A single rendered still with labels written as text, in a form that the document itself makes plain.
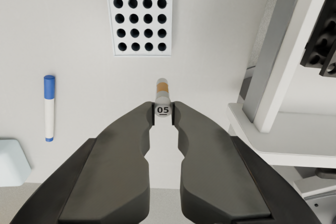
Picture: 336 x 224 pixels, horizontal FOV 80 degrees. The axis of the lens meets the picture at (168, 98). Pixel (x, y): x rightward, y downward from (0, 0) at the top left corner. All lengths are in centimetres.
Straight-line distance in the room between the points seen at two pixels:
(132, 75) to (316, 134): 28
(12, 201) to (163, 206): 122
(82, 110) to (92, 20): 17
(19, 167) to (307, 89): 53
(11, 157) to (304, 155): 47
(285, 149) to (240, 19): 20
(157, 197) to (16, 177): 145
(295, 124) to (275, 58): 11
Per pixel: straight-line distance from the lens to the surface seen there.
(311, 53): 28
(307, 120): 35
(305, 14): 24
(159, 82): 17
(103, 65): 36
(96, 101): 39
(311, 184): 68
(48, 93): 40
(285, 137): 29
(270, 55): 26
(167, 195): 184
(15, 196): 216
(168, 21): 30
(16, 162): 51
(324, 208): 72
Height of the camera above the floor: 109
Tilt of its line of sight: 62 degrees down
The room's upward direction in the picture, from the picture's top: 176 degrees clockwise
